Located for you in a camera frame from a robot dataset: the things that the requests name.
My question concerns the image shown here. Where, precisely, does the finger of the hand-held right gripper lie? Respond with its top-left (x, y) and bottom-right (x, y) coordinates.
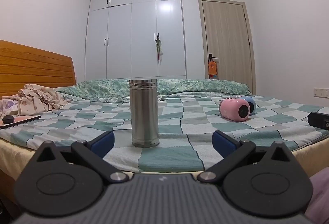
top-left (308, 111), bottom-right (329, 130)

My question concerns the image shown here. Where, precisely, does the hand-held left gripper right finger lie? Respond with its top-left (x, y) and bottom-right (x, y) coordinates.
top-left (197, 130), bottom-right (297, 185)

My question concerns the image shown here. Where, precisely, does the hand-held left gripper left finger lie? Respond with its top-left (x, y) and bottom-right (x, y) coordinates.
top-left (33, 131), bottom-right (129, 185)

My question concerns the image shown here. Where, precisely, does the stainless steel cup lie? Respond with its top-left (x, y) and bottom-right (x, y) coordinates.
top-left (129, 79), bottom-right (160, 148)

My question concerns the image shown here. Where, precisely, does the pink cup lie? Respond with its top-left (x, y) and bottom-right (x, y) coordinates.
top-left (219, 98), bottom-right (250, 122)

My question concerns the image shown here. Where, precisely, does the blue cup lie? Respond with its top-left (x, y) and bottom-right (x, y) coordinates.
top-left (240, 96), bottom-right (257, 115)

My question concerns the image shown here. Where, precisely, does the green checkered bedsheet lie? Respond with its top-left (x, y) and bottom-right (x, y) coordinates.
top-left (0, 94), bottom-right (329, 173)

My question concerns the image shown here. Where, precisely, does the green floral quilt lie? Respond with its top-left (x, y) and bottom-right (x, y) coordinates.
top-left (52, 78), bottom-right (252, 104)

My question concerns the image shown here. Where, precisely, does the orange hanging toy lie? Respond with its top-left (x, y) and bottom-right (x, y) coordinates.
top-left (207, 59), bottom-right (219, 76)

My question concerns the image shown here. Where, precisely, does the person's pink clothing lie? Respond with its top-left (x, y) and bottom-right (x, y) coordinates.
top-left (307, 167), bottom-right (329, 224)

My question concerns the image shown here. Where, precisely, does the crumpled floral cloth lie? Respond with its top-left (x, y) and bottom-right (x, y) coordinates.
top-left (2, 83), bottom-right (72, 115)

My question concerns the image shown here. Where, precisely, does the pink flat tablet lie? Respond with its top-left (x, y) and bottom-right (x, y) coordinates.
top-left (0, 115), bottom-right (42, 129)

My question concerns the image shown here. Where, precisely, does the cream mattress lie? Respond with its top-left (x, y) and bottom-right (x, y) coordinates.
top-left (0, 136), bottom-right (329, 184)

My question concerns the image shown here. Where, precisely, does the wooden headboard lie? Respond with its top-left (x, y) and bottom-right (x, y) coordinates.
top-left (0, 39), bottom-right (77, 98)

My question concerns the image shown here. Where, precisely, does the purple patterned pillow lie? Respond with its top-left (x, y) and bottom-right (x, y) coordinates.
top-left (0, 98), bottom-right (20, 118)

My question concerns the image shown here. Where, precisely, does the light wooden door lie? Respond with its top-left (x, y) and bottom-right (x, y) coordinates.
top-left (198, 0), bottom-right (257, 95)

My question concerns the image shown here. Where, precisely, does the hanging ornament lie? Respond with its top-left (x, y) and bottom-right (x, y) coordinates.
top-left (155, 36), bottom-right (164, 61)

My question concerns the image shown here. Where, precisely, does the white wardrobe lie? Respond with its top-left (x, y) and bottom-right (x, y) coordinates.
top-left (85, 0), bottom-right (187, 80)

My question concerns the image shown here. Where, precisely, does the white wall socket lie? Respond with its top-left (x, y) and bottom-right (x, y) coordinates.
top-left (313, 87), bottom-right (329, 98)

